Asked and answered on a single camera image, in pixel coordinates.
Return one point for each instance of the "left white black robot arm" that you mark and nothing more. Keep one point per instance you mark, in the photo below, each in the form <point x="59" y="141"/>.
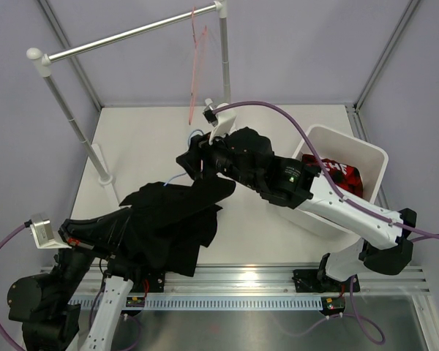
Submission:
<point x="42" y="302"/>

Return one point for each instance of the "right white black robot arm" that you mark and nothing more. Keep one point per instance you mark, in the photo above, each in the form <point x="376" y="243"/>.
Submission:
<point x="383" y="245"/>

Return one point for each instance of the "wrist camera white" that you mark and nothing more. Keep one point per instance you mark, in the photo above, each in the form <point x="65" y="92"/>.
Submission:
<point x="224" y="123"/>
<point x="43" y="234"/>

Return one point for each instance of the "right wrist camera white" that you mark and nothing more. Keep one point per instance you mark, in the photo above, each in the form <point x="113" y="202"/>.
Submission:
<point x="224" y="123"/>

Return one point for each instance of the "red black plaid shirt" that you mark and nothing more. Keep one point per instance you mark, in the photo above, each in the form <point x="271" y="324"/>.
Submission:
<point x="344" y="176"/>

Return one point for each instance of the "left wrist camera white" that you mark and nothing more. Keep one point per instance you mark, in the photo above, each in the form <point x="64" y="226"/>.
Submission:
<point x="43" y="234"/>

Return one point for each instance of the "aluminium mounting rail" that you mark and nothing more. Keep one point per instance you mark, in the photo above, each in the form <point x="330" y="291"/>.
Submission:
<point x="277" y="280"/>

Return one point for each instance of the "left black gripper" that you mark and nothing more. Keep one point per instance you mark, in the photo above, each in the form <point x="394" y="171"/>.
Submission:
<point x="104" y="232"/>

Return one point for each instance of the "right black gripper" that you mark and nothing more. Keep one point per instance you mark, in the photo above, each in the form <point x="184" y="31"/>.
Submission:
<point x="200" y="149"/>

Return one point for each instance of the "silver white clothes rack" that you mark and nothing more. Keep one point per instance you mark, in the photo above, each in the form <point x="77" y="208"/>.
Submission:
<point x="42" y="62"/>

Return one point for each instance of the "white plastic basket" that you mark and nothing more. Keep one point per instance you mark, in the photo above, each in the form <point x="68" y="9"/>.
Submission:
<point x="370" y="160"/>

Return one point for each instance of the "slotted cable duct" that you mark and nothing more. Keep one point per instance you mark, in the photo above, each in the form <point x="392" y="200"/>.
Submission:
<point x="159" y="302"/>

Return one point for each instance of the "blue clothes hanger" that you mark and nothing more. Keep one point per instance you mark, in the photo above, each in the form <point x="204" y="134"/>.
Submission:
<point x="192" y="134"/>

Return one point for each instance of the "pink clothes hanger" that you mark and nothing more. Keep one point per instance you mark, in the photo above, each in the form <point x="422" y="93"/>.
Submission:
<point x="197" y="63"/>

